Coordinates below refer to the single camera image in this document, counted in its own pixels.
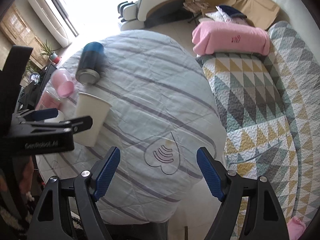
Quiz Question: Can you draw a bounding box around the white paper cup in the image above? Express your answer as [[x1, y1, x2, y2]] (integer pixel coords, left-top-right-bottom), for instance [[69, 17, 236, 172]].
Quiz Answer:
[[73, 92, 112, 147]]

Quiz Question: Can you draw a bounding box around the pink plastic cup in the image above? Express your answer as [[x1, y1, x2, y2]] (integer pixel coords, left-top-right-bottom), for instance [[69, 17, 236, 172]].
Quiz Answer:
[[50, 68, 74, 98]]

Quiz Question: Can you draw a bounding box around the black TV cabinet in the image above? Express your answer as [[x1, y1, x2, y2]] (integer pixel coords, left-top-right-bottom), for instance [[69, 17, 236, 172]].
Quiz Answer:
[[17, 63, 57, 111]]

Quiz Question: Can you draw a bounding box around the pink green cylindrical can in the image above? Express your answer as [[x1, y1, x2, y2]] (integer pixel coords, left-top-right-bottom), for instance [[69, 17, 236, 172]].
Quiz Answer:
[[35, 90, 62, 110]]

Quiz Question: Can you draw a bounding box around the pink cloth on floor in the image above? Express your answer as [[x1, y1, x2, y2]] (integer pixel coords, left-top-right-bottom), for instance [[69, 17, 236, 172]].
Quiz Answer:
[[287, 216, 306, 240]]

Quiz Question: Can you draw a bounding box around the dark blue metal can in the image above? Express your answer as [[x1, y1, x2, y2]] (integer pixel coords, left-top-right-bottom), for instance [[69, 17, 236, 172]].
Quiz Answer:
[[75, 42, 106, 85]]

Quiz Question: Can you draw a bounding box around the potted plant red pot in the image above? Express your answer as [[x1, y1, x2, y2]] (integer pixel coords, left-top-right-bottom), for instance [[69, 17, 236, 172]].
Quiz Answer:
[[40, 41, 61, 64]]

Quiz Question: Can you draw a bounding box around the light striped quilted tablecloth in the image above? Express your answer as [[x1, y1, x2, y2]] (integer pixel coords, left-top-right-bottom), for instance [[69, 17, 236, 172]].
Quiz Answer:
[[36, 30, 226, 225]]

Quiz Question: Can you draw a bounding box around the white standing air conditioner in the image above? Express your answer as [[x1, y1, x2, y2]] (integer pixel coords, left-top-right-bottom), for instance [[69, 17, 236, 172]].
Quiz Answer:
[[28, 0, 74, 48]]

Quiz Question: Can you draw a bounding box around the triangle patterned sofa quilt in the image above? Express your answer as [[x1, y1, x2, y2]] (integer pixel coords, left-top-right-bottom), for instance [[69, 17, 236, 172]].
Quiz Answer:
[[197, 21, 319, 239]]

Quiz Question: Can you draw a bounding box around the white massage chair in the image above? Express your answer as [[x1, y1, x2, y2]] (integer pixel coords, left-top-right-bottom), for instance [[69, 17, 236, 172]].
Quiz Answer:
[[117, 0, 189, 31]]

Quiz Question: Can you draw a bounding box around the pink fleece blanket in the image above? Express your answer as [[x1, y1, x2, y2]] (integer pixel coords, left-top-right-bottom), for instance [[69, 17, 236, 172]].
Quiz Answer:
[[192, 21, 270, 56]]

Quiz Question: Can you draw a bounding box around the dark blue folded garment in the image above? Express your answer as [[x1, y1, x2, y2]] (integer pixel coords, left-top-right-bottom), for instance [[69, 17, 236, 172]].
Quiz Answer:
[[218, 4, 247, 19]]

